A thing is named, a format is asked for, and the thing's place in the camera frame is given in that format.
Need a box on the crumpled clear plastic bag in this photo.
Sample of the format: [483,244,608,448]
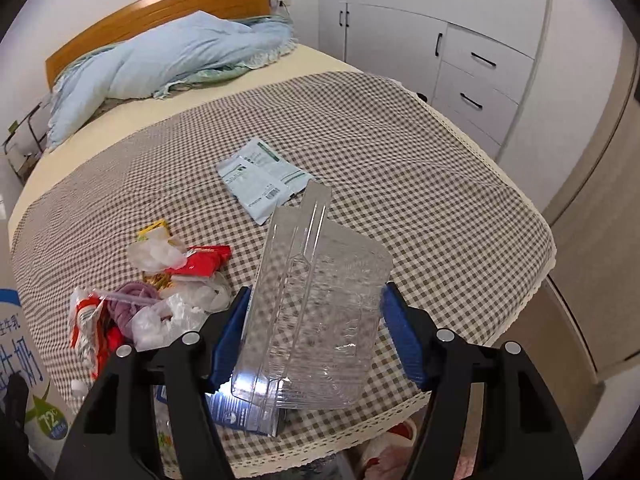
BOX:
[127,237,188,273]
[175,270,233,311]

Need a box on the purple towel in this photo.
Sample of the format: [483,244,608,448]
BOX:
[107,282,161,341]

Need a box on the white wardrobe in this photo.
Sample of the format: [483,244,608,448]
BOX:
[317,0,556,161]

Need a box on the small red packet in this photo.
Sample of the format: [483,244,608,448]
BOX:
[165,244,233,278]

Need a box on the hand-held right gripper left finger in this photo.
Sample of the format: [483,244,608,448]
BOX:
[52,286,251,480]

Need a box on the red white noodle packet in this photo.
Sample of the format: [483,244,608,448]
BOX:
[70,287,108,376]

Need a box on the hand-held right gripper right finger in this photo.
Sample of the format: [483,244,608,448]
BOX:
[380,282,586,480]

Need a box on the light blue duvet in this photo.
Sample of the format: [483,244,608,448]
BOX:
[47,10,296,151]

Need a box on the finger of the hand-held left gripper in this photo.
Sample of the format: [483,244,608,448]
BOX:
[0,375,28,466]

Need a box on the clear plastic clamshell box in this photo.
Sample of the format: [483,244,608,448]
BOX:
[231,180,393,411]

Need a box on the white plastic bag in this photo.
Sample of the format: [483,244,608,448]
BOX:
[132,292,208,353]

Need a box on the cream bed sheet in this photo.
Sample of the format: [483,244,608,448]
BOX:
[7,41,373,221]

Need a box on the yellow snack packet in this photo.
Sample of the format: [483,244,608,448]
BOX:
[137,219,188,291]

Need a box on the white blue milk carton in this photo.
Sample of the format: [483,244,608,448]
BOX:
[0,217,68,466]

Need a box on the blue cardboard box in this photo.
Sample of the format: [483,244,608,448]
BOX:
[205,387,286,438]

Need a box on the white slipper red insole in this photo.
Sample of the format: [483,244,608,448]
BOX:
[360,420,418,478]

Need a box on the brown checked bedspread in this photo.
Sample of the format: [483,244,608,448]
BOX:
[10,70,558,478]

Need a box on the black metal side table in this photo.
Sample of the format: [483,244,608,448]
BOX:
[2,102,53,181]

